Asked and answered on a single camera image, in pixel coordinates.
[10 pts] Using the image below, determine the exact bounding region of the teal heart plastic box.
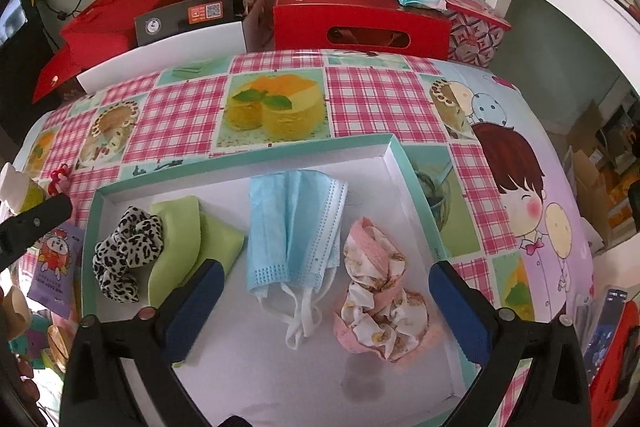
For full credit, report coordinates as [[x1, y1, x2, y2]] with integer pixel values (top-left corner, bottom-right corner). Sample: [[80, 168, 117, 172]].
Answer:
[[9, 314, 51, 369]]

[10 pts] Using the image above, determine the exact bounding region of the red white yarn ornament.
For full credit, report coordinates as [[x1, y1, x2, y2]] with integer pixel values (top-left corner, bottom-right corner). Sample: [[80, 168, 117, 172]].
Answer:
[[47, 164, 72, 196]]

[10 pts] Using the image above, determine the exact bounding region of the patterned red box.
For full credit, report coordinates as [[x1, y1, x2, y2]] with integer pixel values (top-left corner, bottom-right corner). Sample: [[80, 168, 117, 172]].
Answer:
[[444, 0, 511, 68]]

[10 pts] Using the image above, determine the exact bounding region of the white teal tray box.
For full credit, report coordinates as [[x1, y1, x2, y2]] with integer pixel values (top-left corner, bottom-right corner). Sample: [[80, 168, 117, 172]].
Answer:
[[82, 134, 469, 426]]

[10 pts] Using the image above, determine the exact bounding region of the person's hand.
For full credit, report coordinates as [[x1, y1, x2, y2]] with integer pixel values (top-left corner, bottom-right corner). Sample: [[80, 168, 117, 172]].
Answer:
[[1, 286, 40, 404]]

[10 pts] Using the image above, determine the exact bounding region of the white pill bottle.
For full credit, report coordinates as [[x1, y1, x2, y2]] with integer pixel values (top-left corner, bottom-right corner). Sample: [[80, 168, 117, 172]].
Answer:
[[0, 162, 46, 215]]

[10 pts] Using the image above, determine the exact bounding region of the red gift box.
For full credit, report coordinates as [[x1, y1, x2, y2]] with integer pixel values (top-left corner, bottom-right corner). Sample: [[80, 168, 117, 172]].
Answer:
[[272, 0, 451, 60]]

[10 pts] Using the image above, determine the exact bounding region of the blue face mask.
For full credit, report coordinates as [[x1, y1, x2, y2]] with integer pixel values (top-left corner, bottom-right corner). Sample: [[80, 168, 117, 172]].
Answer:
[[246, 169, 348, 350]]

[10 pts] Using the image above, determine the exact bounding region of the red folded bag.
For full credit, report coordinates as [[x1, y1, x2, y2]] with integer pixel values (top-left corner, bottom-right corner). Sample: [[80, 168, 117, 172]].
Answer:
[[32, 0, 181, 103]]

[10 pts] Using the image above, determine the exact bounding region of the pink checkered tablecloth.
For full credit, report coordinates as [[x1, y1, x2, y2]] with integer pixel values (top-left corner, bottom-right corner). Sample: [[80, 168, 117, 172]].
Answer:
[[8, 48, 597, 427]]

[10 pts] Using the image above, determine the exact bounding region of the white board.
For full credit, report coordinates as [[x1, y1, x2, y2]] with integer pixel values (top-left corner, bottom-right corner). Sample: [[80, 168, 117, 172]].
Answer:
[[77, 22, 246, 94]]

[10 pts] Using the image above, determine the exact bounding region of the black box with label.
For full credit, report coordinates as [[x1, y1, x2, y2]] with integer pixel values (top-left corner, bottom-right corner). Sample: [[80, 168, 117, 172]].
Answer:
[[134, 0, 245, 46]]

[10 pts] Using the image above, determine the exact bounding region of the light green cloth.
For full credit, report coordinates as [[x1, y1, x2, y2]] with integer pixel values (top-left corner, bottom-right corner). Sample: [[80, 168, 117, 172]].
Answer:
[[148, 195, 245, 308]]

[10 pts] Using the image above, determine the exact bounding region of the pink floral scrunchie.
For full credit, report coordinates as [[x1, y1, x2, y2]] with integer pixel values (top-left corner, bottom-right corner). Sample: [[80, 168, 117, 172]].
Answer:
[[333, 217, 439, 364]]

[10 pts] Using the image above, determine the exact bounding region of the leopard print scrunchie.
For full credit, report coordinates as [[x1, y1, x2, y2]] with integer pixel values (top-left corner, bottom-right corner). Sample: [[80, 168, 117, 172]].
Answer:
[[92, 206, 164, 303]]

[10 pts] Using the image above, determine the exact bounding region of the purple baby wipes packet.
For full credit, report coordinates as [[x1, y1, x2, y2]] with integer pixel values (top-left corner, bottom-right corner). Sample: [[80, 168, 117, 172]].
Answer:
[[27, 222, 84, 320]]

